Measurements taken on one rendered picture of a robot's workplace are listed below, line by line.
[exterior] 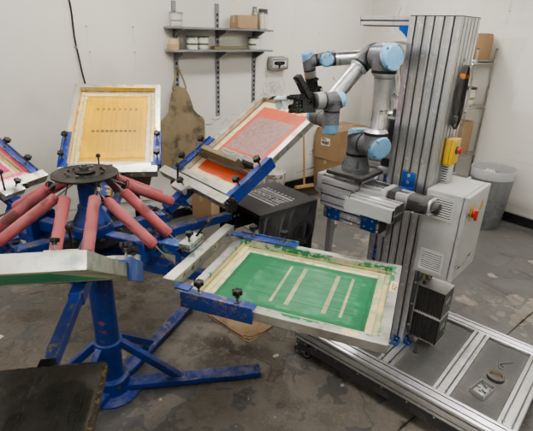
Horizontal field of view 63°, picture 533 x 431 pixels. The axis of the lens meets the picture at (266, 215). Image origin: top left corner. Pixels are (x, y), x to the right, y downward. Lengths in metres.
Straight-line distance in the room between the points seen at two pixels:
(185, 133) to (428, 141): 2.88
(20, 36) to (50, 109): 0.59
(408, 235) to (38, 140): 3.09
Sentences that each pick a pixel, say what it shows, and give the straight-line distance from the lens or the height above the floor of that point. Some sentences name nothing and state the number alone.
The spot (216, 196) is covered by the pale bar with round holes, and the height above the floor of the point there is 1.15.
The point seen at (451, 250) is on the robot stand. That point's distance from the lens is 2.41.
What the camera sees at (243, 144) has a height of 1.31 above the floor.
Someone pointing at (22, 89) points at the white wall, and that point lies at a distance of 4.14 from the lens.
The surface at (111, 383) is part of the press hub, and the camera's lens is 2.74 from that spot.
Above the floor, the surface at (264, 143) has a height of 1.33.
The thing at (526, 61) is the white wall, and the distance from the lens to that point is 5.50.
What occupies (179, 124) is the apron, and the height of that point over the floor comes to 1.03.
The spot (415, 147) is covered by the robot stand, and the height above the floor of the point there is 1.41.
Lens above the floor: 1.94
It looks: 23 degrees down
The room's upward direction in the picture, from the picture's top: 2 degrees clockwise
